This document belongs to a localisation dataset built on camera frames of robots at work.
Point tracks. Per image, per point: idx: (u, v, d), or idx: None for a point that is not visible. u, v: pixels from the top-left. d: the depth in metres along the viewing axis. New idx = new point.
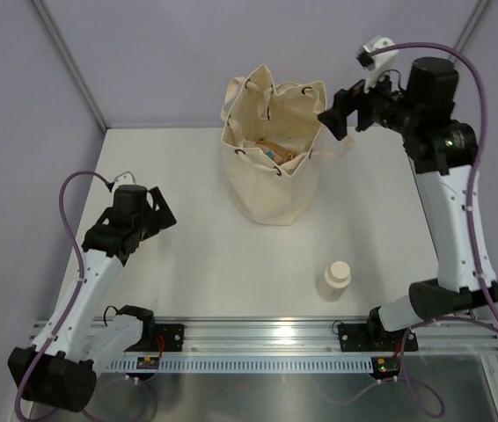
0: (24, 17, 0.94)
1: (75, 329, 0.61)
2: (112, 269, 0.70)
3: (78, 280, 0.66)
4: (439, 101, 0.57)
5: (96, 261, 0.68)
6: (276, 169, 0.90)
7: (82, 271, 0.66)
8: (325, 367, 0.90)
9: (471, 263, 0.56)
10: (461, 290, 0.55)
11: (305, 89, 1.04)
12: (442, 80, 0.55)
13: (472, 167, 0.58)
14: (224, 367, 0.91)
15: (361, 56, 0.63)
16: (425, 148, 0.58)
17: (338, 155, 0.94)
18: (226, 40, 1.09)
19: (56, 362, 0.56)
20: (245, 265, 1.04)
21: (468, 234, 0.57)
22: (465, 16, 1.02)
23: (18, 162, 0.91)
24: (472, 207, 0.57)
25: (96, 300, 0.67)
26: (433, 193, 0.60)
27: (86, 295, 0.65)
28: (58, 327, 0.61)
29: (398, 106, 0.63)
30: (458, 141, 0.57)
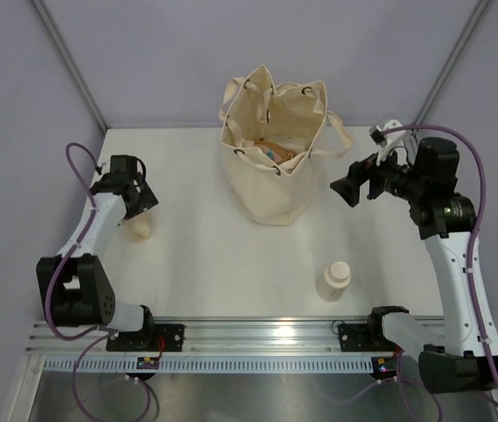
0: (24, 17, 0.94)
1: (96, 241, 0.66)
2: (118, 209, 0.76)
3: (92, 210, 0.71)
4: (442, 177, 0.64)
5: (105, 199, 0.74)
6: (276, 169, 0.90)
7: (93, 200, 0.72)
8: (325, 367, 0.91)
9: (475, 327, 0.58)
10: (465, 353, 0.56)
11: (305, 89, 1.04)
12: (443, 158, 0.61)
13: (470, 233, 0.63)
14: (224, 367, 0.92)
15: (374, 134, 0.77)
16: (426, 215, 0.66)
17: (338, 155, 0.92)
18: (225, 40, 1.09)
19: (85, 258, 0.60)
20: (245, 265, 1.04)
21: (470, 299, 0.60)
22: (465, 16, 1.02)
23: (18, 163, 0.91)
24: (473, 268, 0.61)
25: (110, 229, 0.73)
26: (436, 258, 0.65)
27: (102, 218, 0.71)
28: (81, 236, 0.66)
29: (406, 179, 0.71)
30: (457, 211, 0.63)
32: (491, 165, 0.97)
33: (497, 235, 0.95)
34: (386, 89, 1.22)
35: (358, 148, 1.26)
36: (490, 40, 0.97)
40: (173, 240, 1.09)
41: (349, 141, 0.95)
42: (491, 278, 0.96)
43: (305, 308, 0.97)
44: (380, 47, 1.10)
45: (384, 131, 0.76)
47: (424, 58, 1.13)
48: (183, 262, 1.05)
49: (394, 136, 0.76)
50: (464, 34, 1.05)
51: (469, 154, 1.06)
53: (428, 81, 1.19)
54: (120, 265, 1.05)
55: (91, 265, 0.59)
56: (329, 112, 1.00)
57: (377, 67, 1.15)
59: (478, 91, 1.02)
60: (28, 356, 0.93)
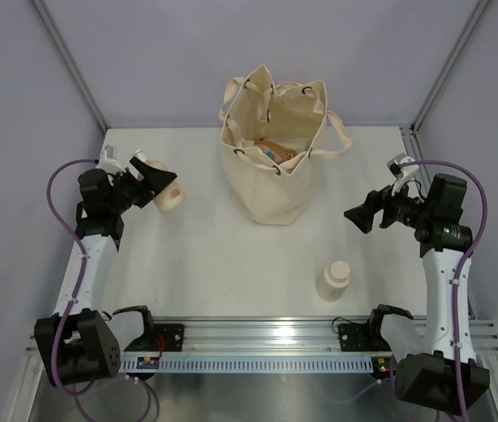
0: (24, 16, 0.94)
1: (91, 292, 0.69)
2: (110, 249, 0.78)
3: (84, 256, 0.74)
4: (447, 204, 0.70)
5: (95, 241, 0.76)
6: (276, 169, 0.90)
7: (83, 247, 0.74)
8: (326, 367, 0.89)
9: (450, 332, 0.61)
10: (435, 352, 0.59)
11: (305, 89, 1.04)
12: (450, 187, 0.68)
13: (463, 253, 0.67)
14: (224, 367, 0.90)
15: (391, 166, 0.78)
16: (427, 233, 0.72)
17: (339, 155, 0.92)
18: (225, 40, 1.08)
19: (84, 317, 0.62)
20: (246, 265, 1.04)
21: (450, 307, 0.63)
22: (465, 16, 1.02)
23: (17, 161, 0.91)
24: (459, 281, 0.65)
25: (103, 272, 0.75)
26: (430, 272, 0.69)
27: (94, 265, 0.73)
28: (76, 292, 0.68)
29: (418, 209, 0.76)
30: (454, 233, 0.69)
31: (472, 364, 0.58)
32: (491, 164, 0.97)
33: (495, 234, 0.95)
34: (386, 88, 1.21)
35: (358, 148, 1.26)
36: (491, 38, 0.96)
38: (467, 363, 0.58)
40: (173, 239, 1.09)
41: (350, 141, 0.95)
42: (492, 277, 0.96)
43: (307, 307, 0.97)
44: (380, 46, 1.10)
45: (402, 164, 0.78)
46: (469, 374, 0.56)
47: (424, 57, 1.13)
48: (185, 262, 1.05)
49: (411, 170, 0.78)
50: (464, 33, 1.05)
51: (470, 154, 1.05)
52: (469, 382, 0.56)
53: (428, 81, 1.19)
54: (120, 264, 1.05)
55: (91, 322, 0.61)
56: (329, 112, 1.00)
57: (377, 66, 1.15)
59: (478, 90, 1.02)
60: (28, 356, 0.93)
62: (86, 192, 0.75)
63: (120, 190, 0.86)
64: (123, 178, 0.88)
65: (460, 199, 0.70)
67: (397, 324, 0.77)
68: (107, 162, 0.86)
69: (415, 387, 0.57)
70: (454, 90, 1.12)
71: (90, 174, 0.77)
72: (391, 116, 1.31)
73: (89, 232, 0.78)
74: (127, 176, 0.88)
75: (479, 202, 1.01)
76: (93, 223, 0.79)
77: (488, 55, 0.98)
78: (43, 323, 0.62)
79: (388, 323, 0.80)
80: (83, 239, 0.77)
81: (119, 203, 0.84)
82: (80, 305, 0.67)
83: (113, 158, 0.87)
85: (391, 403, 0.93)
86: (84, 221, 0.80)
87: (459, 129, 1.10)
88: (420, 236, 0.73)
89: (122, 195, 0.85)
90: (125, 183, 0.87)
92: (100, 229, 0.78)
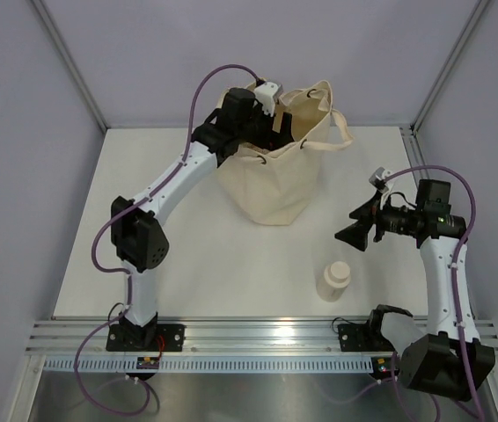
0: (25, 17, 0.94)
1: (167, 199, 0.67)
2: (207, 170, 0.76)
3: (180, 163, 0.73)
4: (436, 199, 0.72)
5: (199, 153, 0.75)
6: (261, 156, 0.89)
7: (186, 154, 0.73)
8: (325, 367, 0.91)
9: (452, 313, 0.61)
10: (440, 333, 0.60)
11: (311, 91, 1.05)
12: (435, 185, 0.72)
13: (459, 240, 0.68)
14: (224, 367, 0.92)
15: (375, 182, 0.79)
16: (421, 224, 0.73)
17: (335, 149, 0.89)
18: (225, 40, 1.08)
19: (145, 217, 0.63)
20: (245, 267, 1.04)
21: (450, 290, 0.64)
22: (465, 16, 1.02)
23: (17, 162, 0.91)
24: (457, 265, 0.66)
25: (186, 189, 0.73)
26: (428, 259, 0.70)
27: (183, 176, 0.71)
28: (156, 191, 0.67)
29: (409, 217, 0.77)
30: (449, 221, 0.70)
31: (476, 343, 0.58)
32: (491, 163, 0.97)
33: (495, 234, 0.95)
34: (386, 89, 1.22)
35: (357, 147, 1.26)
36: (491, 37, 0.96)
38: (472, 342, 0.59)
40: (173, 239, 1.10)
41: (347, 137, 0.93)
42: (493, 277, 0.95)
43: (306, 307, 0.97)
44: (380, 47, 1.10)
45: (385, 178, 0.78)
46: (474, 355, 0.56)
47: (424, 57, 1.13)
48: (186, 262, 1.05)
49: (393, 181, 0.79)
50: (464, 33, 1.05)
51: (471, 153, 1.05)
52: (475, 363, 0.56)
53: (428, 81, 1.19)
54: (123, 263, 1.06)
55: (149, 227, 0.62)
56: (333, 110, 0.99)
57: (378, 66, 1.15)
59: (478, 90, 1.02)
60: (28, 357, 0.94)
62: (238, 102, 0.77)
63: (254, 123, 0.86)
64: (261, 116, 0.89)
65: (446, 195, 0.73)
67: (397, 323, 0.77)
68: (271, 98, 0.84)
69: (422, 372, 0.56)
70: (455, 90, 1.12)
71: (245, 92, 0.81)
72: (391, 116, 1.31)
73: (205, 137, 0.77)
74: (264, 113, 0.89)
75: (479, 201, 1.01)
76: (213, 133, 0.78)
77: (487, 55, 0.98)
78: (120, 200, 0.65)
79: (388, 320, 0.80)
80: (193, 144, 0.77)
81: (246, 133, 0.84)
82: (151, 206, 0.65)
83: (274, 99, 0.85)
85: (391, 403, 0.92)
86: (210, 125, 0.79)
87: (459, 129, 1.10)
88: (413, 230, 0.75)
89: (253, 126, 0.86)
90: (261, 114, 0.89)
92: (212, 141, 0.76)
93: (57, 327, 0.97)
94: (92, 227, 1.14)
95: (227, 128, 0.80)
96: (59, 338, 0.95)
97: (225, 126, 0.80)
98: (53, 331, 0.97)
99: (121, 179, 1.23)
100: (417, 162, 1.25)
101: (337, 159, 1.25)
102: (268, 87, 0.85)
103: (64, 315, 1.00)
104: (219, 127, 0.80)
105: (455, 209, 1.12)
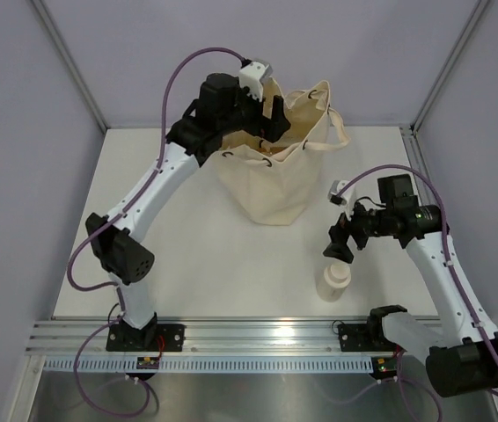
0: (24, 17, 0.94)
1: (142, 213, 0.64)
2: (188, 170, 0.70)
3: (155, 170, 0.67)
4: (402, 192, 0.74)
5: (176, 155, 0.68)
6: (267, 160, 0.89)
7: (160, 160, 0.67)
8: (325, 367, 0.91)
9: (467, 315, 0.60)
10: (464, 340, 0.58)
11: (311, 93, 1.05)
12: (398, 180, 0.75)
13: (442, 231, 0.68)
14: (224, 367, 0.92)
15: (332, 199, 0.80)
16: (401, 225, 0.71)
17: (334, 149, 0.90)
18: (225, 40, 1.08)
19: (120, 236, 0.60)
20: (245, 267, 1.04)
21: (455, 288, 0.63)
22: (465, 17, 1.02)
23: (17, 162, 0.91)
24: (453, 260, 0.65)
25: (166, 194, 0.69)
26: (421, 263, 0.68)
27: (159, 184, 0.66)
28: (129, 206, 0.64)
29: (380, 221, 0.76)
30: (425, 214, 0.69)
31: None
32: (491, 164, 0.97)
33: (495, 234, 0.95)
34: (386, 89, 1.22)
35: (357, 147, 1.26)
36: (491, 38, 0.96)
38: (494, 338, 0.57)
40: (173, 239, 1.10)
41: (344, 138, 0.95)
42: (493, 277, 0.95)
43: (306, 307, 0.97)
44: (380, 47, 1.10)
45: (340, 191, 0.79)
46: None
47: (424, 58, 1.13)
48: (186, 263, 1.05)
49: (348, 191, 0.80)
50: (464, 34, 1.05)
51: (471, 153, 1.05)
52: None
53: (428, 81, 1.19)
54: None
55: (122, 248, 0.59)
56: (330, 110, 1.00)
57: (378, 67, 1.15)
59: (478, 90, 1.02)
60: (28, 357, 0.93)
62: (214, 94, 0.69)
63: (240, 110, 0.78)
64: (249, 98, 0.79)
65: (408, 191, 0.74)
67: (402, 323, 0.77)
68: (259, 80, 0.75)
69: (458, 380, 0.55)
70: (454, 90, 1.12)
71: (222, 79, 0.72)
72: (391, 117, 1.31)
73: (183, 136, 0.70)
74: (252, 98, 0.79)
75: (479, 202, 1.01)
76: (191, 130, 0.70)
77: (486, 56, 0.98)
78: (93, 216, 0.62)
79: (390, 323, 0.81)
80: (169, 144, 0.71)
81: (230, 123, 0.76)
82: (126, 222, 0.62)
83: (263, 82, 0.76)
85: (390, 403, 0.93)
86: (188, 120, 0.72)
87: (459, 129, 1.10)
88: (394, 233, 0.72)
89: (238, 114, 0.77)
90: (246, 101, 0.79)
92: (193, 139, 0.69)
93: (57, 327, 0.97)
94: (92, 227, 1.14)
95: (208, 120, 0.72)
96: (59, 338, 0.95)
97: (204, 119, 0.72)
98: (52, 331, 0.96)
99: (120, 179, 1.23)
100: (416, 163, 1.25)
101: (337, 160, 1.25)
102: (254, 68, 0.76)
103: (64, 315, 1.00)
104: (199, 120, 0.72)
105: (454, 209, 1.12)
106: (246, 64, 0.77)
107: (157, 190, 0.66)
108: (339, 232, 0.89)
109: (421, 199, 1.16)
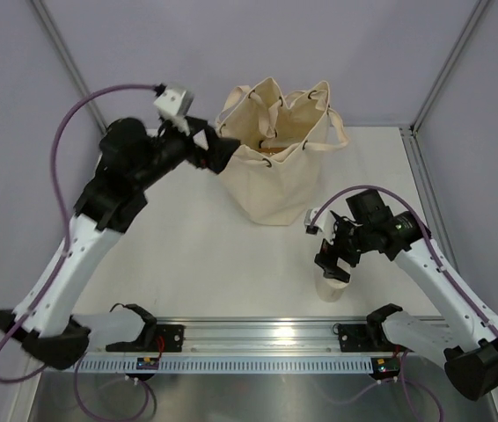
0: (25, 17, 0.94)
1: (53, 308, 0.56)
2: (106, 243, 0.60)
3: (62, 254, 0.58)
4: (374, 206, 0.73)
5: (84, 233, 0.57)
6: (266, 160, 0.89)
7: (67, 243, 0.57)
8: (325, 367, 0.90)
9: (475, 315, 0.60)
10: (479, 343, 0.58)
11: (311, 93, 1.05)
12: (364, 197, 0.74)
13: (423, 237, 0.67)
14: (224, 367, 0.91)
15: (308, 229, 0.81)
16: (385, 240, 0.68)
17: (333, 149, 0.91)
18: (225, 39, 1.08)
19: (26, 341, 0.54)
20: (245, 267, 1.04)
21: (456, 292, 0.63)
22: (465, 16, 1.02)
23: (17, 162, 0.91)
24: (445, 264, 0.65)
25: (84, 274, 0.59)
26: (414, 272, 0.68)
27: (68, 272, 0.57)
28: (36, 301, 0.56)
29: (362, 239, 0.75)
30: (402, 223, 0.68)
31: None
32: (491, 164, 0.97)
33: (495, 234, 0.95)
34: (386, 89, 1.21)
35: (357, 148, 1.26)
36: (491, 37, 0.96)
38: None
40: (173, 239, 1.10)
41: (344, 139, 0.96)
42: (492, 277, 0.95)
43: (306, 307, 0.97)
44: (380, 47, 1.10)
45: (313, 220, 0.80)
46: None
47: (424, 57, 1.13)
48: (186, 263, 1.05)
49: (321, 217, 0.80)
50: (464, 34, 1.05)
51: (471, 153, 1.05)
52: None
53: (428, 81, 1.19)
54: (129, 264, 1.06)
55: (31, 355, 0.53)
56: (330, 110, 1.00)
57: (378, 66, 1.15)
59: (478, 90, 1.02)
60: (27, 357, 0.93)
62: (114, 152, 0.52)
63: (164, 150, 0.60)
64: (174, 132, 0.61)
65: (377, 203, 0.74)
67: (404, 326, 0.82)
68: (175, 114, 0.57)
69: (483, 381, 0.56)
70: (454, 90, 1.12)
71: (125, 126, 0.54)
72: (391, 117, 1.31)
73: (96, 202, 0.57)
74: (179, 131, 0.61)
75: (479, 201, 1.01)
76: (105, 193, 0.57)
77: (486, 56, 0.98)
78: (1, 315, 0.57)
79: (393, 328, 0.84)
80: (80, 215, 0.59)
81: (155, 171, 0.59)
82: (34, 322, 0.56)
83: (184, 114, 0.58)
85: (391, 403, 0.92)
86: (99, 179, 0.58)
87: (459, 129, 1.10)
88: (380, 251, 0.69)
89: (161, 159, 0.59)
90: (169, 138, 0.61)
92: (108, 204, 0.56)
93: None
94: None
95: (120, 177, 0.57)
96: None
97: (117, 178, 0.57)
98: None
99: None
100: (416, 162, 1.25)
101: (337, 160, 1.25)
102: (168, 98, 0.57)
103: None
104: (112, 178, 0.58)
105: (454, 210, 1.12)
106: (158, 93, 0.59)
107: (67, 279, 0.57)
108: (324, 256, 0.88)
109: (420, 199, 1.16)
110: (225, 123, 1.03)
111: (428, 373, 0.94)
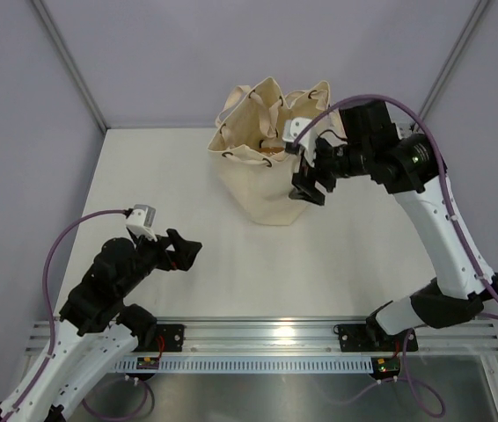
0: (24, 18, 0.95)
1: (35, 404, 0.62)
2: (84, 343, 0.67)
3: (47, 356, 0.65)
4: (379, 124, 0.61)
5: (67, 336, 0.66)
6: (267, 160, 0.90)
7: (50, 346, 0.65)
8: (325, 367, 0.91)
9: (470, 267, 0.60)
10: (470, 296, 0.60)
11: (311, 93, 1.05)
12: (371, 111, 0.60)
13: (442, 179, 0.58)
14: (224, 367, 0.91)
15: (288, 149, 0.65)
16: (394, 170, 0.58)
17: None
18: (226, 40, 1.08)
19: None
20: (245, 266, 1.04)
21: (458, 242, 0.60)
22: (464, 18, 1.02)
23: (18, 162, 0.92)
24: (455, 213, 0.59)
25: (64, 374, 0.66)
26: (415, 212, 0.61)
27: (50, 372, 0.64)
28: (21, 398, 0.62)
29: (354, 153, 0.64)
30: (422, 156, 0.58)
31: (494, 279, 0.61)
32: (490, 164, 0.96)
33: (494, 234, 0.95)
34: (387, 89, 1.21)
35: None
36: (490, 38, 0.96)
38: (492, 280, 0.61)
40: None
41: None
42: None
43: (306, 307, 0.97)
44: (380, 47, 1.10)
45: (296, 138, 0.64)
46: (497, 287, 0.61)
47: (423, 59, 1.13)
48: None
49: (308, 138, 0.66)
50: (463, 34, 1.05)
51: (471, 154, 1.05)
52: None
53: (428, 82, 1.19)
54: None
55: None
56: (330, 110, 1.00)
57: (378, 67, 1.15)
59: (478, 89, 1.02)
60: (27, 357, 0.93)
62: (109, 264, 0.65)
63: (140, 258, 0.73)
64: (145, 242, 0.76)
65: (383, 120, 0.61)
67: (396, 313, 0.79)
68: (142, 226, 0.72)
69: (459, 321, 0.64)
70: (453, 90, 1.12)
71: (118, 243, 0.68)
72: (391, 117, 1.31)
73: (79, 308, 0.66)
74: (149, 241, 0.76)
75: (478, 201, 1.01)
76: (88, 297, 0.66)
77: (484, 57, 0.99)
78: None
79: (385, 320, 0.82)
80: (60, 323, 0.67)
81: (131, 277, 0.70)
82: (17, 418, 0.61)
83: (150, 224, 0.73)
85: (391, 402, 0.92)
86: (84, 286, 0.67)
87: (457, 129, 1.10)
88: (386, 181, 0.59)
89: (137, 265, 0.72)
90: (145, 250, 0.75)
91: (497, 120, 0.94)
92: (92, 309, 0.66)
93: None
94: (93, 227, 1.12)
95: (103, 285, 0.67)
96: None
97: (99, 284, 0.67)
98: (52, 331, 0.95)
99: (120, 178, 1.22)
100: None
101: None
102: (135, 214, 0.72)
103: None
104: (95, 280, 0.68)
105: None
106: (128, 214, 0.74)
107: (47, 380, 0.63)
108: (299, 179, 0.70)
109: None
110: (225, 123, 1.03)
111: (428, 372, 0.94)
